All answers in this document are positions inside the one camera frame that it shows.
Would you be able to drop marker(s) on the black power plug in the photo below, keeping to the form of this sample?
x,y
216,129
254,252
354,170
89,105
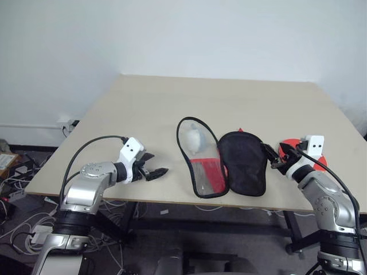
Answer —
x,y
75,123

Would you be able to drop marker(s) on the white item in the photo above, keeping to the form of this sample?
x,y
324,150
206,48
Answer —
x,y
192,139

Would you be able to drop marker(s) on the black table frame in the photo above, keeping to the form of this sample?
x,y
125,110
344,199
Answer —
x,y
200,225

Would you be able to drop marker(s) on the red round disc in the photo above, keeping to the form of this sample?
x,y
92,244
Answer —
x,y
321,164

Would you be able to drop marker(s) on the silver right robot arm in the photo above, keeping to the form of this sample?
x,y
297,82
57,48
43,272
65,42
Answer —
x,y
324,186

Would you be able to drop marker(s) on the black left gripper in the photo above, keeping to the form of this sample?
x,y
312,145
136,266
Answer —
x,y
140,172

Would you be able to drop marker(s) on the red card insert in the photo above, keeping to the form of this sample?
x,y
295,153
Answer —
x,y
208,172

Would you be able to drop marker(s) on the grey electronic box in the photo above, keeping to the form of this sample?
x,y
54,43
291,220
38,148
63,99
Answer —
x,y
16,196

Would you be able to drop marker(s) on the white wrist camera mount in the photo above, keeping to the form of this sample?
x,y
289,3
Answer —
x,y
131,149
314,144

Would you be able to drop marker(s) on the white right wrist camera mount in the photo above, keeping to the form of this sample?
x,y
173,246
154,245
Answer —
x,y
314,144

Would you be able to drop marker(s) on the black mesh pouch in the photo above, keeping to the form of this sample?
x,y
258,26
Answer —
x,y
246,163

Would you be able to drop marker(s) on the brown cardboard box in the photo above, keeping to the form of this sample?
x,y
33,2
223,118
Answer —
x,y
6,161

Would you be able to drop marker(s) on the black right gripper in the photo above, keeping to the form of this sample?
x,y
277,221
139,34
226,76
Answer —
x,y
289,161

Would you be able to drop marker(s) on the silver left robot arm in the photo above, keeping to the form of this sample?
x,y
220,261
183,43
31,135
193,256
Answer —
x,y
86,186

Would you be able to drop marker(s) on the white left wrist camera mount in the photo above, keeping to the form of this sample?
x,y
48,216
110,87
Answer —
x,y
131,149

